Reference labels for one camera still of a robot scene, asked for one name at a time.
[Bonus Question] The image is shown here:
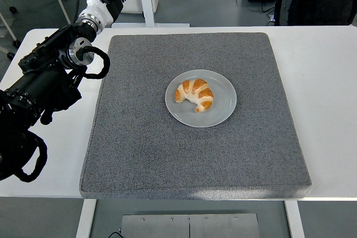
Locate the grey metal plate with screws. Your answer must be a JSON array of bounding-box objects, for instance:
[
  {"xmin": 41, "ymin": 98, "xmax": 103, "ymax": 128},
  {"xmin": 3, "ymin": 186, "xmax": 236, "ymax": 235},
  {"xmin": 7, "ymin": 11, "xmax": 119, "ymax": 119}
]
[{"xmin": 120, "ymin": 213, "xmax": 260, "ymax": 238}]

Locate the white table leg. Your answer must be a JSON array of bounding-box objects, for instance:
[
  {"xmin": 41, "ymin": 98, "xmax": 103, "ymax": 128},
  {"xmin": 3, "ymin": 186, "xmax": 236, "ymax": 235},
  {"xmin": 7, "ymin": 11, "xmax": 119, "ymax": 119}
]
[
  {"xmin": 284, "ymin": 201, "xmax": 305, "ymax": 238},
  {"xmin": 75, "ymin": 198, "xmax": 97, "ymax": 238}
]

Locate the grey speckled mat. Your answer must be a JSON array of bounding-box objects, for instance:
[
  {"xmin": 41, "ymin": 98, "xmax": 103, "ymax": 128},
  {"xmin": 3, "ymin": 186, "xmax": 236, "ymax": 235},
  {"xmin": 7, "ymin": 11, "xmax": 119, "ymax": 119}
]
[{"xmin": 79, "ymin": 32, "xmax": 312, "ymax": 200}]

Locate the golden croissant bread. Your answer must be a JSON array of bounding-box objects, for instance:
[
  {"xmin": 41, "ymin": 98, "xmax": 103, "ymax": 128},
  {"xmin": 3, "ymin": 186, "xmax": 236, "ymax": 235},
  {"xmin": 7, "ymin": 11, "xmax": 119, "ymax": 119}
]
[{"xmin": 175, "ymin": 78, "xmax": 215, "ymax": 113}]

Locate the round grey plate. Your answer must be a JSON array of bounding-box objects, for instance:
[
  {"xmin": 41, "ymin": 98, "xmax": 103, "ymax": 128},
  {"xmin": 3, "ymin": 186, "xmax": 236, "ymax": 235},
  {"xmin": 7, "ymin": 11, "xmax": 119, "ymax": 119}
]
[{"xmin": 165, "ymin": 69, "xmax": 238, "ymax": 128}]

